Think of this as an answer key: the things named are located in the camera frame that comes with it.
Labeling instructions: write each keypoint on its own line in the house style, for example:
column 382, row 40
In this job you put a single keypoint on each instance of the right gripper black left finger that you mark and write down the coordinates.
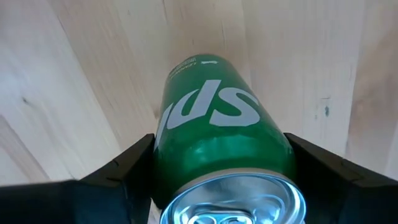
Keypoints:
column 77, row 202

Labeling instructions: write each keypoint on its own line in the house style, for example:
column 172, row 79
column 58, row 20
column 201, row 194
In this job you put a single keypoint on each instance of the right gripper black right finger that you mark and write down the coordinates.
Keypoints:
column 342, row 193

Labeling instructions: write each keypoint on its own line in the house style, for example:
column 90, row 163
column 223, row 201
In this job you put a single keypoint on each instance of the green Sprite can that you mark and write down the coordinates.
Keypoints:
column 217, row 149

